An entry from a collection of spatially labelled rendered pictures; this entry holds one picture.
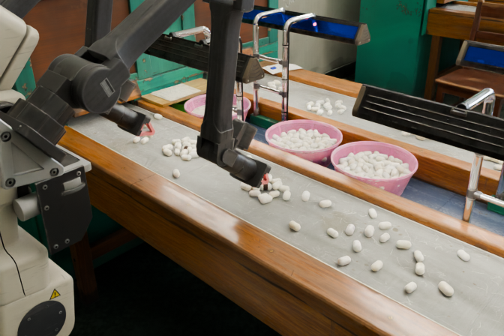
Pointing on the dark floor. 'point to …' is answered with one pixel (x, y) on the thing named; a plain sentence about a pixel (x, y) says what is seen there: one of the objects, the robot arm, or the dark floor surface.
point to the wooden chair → (496, 82)
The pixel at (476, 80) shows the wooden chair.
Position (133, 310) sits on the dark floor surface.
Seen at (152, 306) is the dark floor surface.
